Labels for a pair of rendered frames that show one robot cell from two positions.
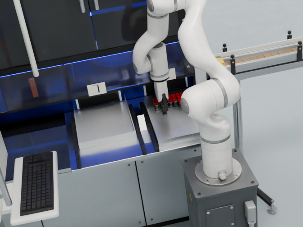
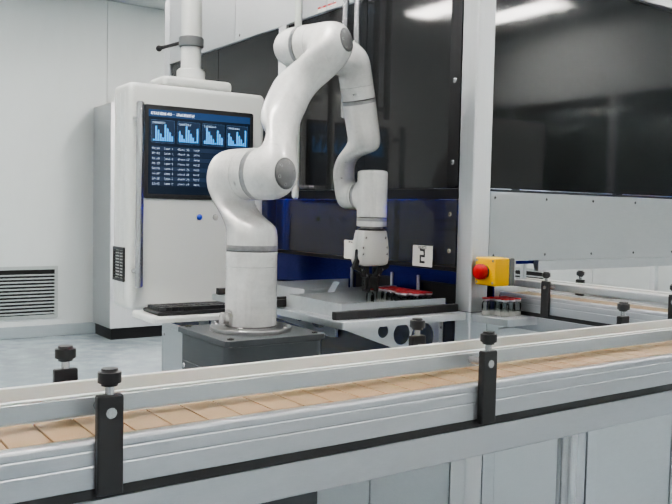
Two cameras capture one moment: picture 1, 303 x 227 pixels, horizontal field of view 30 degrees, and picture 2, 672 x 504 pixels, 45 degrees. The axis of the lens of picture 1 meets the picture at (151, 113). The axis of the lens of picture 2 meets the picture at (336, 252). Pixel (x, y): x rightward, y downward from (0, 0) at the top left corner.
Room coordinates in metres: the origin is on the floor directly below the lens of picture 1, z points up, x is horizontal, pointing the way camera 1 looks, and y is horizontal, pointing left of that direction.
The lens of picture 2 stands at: (1.07, -1.97, 1.14)
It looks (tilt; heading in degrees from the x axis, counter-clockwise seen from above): 3 degrees down; 61
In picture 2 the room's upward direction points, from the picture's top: 1 degrees clockwise
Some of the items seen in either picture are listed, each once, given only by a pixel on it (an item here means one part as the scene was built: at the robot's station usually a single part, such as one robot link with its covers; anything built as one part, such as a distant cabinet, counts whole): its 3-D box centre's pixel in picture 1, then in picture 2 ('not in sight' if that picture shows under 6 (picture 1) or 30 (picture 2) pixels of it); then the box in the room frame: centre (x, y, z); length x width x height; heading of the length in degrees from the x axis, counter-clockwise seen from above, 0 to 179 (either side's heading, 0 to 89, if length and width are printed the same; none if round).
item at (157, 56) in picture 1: (156, 58); (371, 193); (2.22, -0.06, 1.19); 0.09 x 0.08 x 0.13; 112
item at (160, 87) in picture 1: (161, 86); (371, 245); (2.22, -0.06, 1.05); 0.10 x 0.08 x 0.11; 6
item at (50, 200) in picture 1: (37, 180); (208, 306); (1.96, 0.54, 0.82); 0.40 x 0.14 x 0.02; 5
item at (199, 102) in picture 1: (206, 111); (242, 199); (1.78, -0.20, 1.16); 0.19 x 0.12 x 0.24; 112
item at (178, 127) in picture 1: (178, 117); (365, 302); (2.17, -0.12, 0.90); 0.34 x 0.26 x 0.04; 6
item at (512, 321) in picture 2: not in sight; (508, 318); (2.47, -0.35, 0.87); 0.14 x 0.13 x 0.02; 6
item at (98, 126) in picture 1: (103, 120); (327, 289); (2.24, 0.23, 0.90); 0.34 x 0.26 x 0.04; 6
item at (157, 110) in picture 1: (173, 104); (397, 297); (2.28, -0.11, 0.90); 0.18 x 0.02 x 0.05; 96
